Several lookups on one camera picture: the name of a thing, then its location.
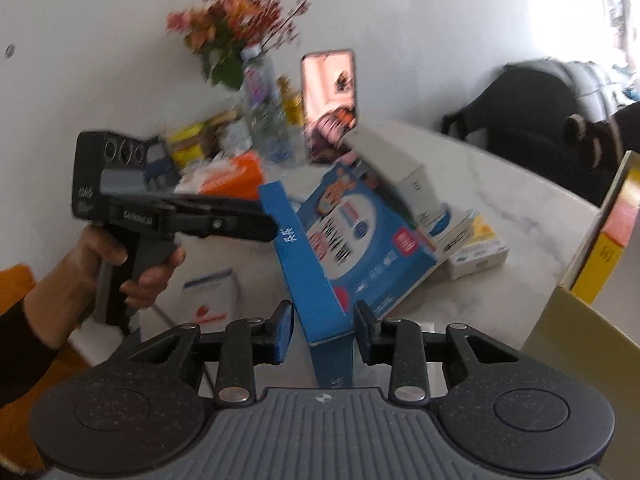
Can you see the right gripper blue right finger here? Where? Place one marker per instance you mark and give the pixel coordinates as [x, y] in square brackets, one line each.
[367, 333]

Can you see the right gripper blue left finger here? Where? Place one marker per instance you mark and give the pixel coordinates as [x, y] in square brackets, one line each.
[281, 329]

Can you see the large blue medicine box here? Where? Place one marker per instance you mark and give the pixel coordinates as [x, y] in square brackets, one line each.
[343, 245]

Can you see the yellow orange medicine box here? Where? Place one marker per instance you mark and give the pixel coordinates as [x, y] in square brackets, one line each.
[611, 241]

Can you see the person left forearm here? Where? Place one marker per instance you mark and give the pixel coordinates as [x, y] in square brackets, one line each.
[36, 327]

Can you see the person left hand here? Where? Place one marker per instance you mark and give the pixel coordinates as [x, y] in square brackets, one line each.
[94, 247]

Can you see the small white red medicine box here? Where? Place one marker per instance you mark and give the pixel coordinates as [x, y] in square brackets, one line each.
[210, 302]

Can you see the orange tissue pack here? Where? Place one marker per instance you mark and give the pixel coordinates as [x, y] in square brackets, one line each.
[238, 177]

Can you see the white blue rabbit medicine box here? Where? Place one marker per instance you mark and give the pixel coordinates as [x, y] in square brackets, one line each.
[446, 233]

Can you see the yellow cartoon medicine box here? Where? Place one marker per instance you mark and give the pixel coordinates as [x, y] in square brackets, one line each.
[483, 250]

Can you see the clear water bottle vase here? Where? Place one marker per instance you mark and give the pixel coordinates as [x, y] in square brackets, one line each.
[263, 110]

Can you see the white green medicine box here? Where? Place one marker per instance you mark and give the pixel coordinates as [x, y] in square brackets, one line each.
[399, 170]

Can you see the large tan cardboard box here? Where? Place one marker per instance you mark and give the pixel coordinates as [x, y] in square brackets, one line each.
[590, 326]

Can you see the orange red flower bouquet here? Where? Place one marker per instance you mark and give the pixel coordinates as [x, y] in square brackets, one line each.
[217, 31]

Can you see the smartphone on stand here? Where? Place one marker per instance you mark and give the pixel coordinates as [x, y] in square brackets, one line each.
[329, 103]

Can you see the black dining chair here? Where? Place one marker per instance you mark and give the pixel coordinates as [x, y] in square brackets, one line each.
[523, 112]

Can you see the black fluffy coat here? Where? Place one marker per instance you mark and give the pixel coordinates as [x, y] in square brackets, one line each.
[597, 150]

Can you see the grey sofa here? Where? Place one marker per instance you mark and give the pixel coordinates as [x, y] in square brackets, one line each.
[592, 87]

